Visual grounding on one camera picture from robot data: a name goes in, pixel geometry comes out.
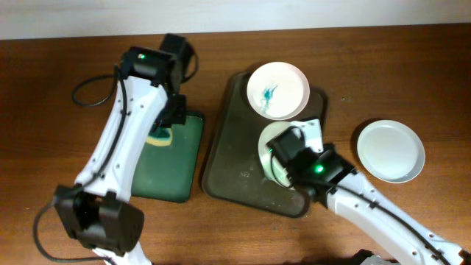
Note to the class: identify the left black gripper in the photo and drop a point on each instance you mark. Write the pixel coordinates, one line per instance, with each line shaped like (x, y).
(182, 118)

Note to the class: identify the green and yellow sponge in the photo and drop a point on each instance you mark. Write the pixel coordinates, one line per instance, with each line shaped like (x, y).
(162, 136)

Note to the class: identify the white plate green stain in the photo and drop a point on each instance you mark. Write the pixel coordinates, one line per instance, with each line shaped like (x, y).
(272, 168)

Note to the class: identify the pale grey-blue plate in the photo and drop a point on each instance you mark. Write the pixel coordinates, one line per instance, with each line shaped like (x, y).
(391, 151)

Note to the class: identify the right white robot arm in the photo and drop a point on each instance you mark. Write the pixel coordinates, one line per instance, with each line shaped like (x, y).
(316, 167)

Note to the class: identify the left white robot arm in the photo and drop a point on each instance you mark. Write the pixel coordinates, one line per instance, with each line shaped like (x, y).
(96, 210)

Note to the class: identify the green rectangular tray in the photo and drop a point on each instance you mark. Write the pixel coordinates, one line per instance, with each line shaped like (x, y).
(166, 173)

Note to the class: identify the dark brown serving tray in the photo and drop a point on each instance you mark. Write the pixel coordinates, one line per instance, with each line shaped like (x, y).
(234, 171)

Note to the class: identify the white plate pink rim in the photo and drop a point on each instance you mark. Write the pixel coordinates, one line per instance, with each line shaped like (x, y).
(278, 91)

